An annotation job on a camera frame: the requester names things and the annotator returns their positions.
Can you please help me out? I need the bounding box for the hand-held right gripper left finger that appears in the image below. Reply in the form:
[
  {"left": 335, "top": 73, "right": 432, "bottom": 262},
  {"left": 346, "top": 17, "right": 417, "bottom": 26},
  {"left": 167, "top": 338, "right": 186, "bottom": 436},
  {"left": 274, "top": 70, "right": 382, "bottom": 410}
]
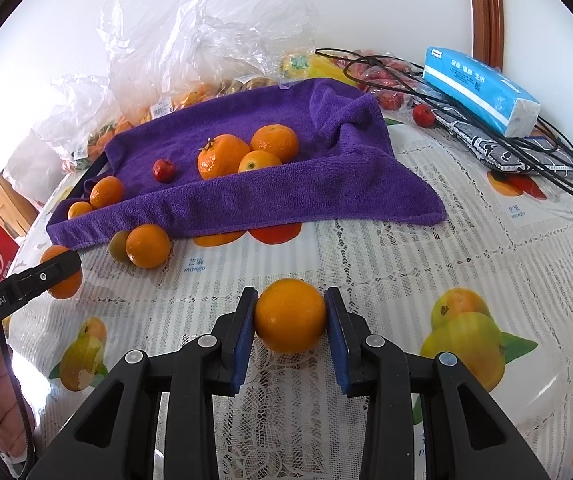
[{"left": 26, "top": 287, "right": 260, "bottom": 480}]

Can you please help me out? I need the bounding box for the brown wooden door frame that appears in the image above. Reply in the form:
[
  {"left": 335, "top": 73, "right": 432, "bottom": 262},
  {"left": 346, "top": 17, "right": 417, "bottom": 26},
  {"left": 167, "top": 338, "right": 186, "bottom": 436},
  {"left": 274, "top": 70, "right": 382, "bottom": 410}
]
[{"left": 465, "top": 0, "right": 504, "bottom": 73}]

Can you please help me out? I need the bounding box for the purple towel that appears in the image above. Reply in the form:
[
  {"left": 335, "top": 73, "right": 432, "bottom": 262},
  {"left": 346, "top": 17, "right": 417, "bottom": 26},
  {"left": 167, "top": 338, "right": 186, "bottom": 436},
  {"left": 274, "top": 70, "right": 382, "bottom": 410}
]
[{"left": 46, "top": 78, "right": 448, "bottom": 251}]

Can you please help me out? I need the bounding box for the black white patterned pouch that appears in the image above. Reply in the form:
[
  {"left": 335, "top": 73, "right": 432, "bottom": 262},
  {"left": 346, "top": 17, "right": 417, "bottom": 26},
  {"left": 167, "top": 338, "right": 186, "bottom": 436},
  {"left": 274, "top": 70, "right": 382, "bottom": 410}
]
[{"left": 433, "top": 110, "right": 573, "bottom": 181}]

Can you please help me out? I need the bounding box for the white paper bag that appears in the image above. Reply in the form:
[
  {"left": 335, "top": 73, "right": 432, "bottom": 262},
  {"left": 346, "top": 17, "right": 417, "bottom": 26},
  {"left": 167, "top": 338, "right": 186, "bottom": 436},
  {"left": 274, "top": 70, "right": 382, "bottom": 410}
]
[{"left": 4, "top": 130, "right": 67, "bottom": 196}]

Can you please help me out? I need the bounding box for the clear bag of yellow packets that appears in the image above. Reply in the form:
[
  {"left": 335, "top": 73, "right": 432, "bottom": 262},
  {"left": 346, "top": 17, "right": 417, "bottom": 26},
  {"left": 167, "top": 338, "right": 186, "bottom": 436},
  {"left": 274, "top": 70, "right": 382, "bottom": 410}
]
[{"left": 279, "top": 52, "right": 347, "bottom": 81}]

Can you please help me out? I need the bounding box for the blue tissue pack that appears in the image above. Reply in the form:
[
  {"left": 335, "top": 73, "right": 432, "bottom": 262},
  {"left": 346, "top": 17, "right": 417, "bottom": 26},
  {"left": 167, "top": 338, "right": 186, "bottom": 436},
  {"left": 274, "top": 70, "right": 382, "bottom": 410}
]
[{"left": 422, "top": 46, "right": 541, "bottom": 137}]

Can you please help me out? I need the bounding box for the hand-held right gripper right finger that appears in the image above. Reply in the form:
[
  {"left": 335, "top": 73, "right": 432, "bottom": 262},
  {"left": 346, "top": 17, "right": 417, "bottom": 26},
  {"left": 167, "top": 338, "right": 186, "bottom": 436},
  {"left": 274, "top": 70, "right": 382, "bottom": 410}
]
[{"left": 323, "top": 287, "right": 552, "bottom": 480}]

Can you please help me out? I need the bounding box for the black tray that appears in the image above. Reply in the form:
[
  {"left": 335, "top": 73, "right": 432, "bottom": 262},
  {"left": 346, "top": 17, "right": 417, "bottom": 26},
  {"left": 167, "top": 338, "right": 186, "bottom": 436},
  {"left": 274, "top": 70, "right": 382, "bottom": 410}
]
[{"left": 79, "top": 157, "right": 110, "bottom": 196}]

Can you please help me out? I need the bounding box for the black cable bundle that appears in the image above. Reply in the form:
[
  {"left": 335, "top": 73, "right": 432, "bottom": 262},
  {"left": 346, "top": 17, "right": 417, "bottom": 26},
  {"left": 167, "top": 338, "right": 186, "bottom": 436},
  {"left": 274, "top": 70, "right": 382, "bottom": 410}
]
[{"left": 313, "top": 47, "right": 573, "bottom": 203}]

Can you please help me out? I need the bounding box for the yellow kumquat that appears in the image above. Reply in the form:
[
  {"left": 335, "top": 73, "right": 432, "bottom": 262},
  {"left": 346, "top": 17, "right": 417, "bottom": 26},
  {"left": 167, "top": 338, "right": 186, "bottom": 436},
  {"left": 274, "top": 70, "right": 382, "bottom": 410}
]
[{"left": 238, "top": 150, "right": 283, "bottom": 175}]

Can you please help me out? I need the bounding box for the clear bag of red fruit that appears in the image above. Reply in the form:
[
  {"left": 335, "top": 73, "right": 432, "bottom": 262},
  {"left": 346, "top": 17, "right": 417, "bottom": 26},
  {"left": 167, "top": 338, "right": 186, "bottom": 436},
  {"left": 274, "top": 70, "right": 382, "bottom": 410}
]
[{"left": 333, "top": 50, "right": 424, "bottom": 111}]

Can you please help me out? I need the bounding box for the clear bag of kumquats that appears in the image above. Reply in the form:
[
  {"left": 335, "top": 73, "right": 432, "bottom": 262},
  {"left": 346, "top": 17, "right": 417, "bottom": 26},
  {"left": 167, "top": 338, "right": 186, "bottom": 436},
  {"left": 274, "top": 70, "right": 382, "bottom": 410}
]
[{"left": 99, "top": 0, "right": 322, "bottom": 126}]

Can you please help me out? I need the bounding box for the large mandarin with stem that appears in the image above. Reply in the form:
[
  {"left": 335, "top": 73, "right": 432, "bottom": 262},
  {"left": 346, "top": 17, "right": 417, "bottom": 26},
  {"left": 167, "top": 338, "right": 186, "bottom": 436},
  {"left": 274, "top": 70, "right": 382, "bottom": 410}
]
[{"left": 197, "top": 135, "right": 251, "bottom": 181}]

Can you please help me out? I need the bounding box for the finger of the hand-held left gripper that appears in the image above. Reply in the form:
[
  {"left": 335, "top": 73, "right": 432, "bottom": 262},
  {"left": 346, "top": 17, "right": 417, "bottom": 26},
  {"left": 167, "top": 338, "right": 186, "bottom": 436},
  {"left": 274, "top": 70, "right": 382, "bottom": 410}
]
[{"left": 6, "top": 249, "right": 83, "bottom": 307}]

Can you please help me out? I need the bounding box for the small greenish orange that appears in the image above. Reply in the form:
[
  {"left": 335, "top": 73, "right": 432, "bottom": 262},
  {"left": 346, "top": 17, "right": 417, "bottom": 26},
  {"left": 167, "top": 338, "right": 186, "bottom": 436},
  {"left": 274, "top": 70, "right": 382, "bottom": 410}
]
[{"left": 108, "top": 231, "right": 132, "bottom": 264}]

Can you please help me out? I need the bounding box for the clear bag of brown longans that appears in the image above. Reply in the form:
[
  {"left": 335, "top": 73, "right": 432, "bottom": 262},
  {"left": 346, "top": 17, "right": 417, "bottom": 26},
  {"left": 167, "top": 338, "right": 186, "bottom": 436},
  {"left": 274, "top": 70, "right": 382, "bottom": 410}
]
[{"left": 219, "top": 74, "right": 282, "bottom": 96}]

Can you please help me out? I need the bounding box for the clear bag of mandarins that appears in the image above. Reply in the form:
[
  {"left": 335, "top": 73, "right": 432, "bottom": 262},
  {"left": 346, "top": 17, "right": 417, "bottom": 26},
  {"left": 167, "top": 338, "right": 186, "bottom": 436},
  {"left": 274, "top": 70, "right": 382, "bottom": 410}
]
[{"left": 34, "top": 74, "right": 132, "bottom": 171}]

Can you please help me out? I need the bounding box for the wooden furniture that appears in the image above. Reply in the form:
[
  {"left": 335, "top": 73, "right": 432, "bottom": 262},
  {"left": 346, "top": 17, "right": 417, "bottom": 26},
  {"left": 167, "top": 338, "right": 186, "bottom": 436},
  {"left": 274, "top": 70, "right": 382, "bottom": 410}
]
[{"left": 0, "top": 172, "right": 42, "bottom": 241}]

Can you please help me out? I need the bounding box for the fruit print tablecloth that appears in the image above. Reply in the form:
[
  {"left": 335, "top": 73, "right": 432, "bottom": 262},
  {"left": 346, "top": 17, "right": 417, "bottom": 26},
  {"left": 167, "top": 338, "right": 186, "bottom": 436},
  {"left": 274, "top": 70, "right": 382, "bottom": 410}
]
[{"left": 0, "top": 55, "right": 573, "bottom": 480}]

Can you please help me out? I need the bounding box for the round orange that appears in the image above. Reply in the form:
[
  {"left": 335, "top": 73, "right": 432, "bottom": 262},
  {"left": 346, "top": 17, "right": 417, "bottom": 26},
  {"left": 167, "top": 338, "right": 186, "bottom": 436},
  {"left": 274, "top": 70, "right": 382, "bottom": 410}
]
[
  {"left": 254, "top": 278, "right": 328, "bottom": 354},
  {"left": 250, "top": 124, "right": 299, "bottom": 163},
  {"left": 40, "top": 245, "right": 83, "bottom": 300},
  {"left": 126, "top": 223, "right": 172, "bottom": 269},
  {"left": 89, "top": 176, "right": 125, "bottom": 210}
]

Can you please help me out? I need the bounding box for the person's left hand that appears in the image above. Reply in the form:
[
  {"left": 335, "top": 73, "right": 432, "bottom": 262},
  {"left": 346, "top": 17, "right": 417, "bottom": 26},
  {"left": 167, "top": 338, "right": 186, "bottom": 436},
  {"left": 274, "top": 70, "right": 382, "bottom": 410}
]
[{"left": 0, "top": 347, "right": 34, "bottom": 461}]

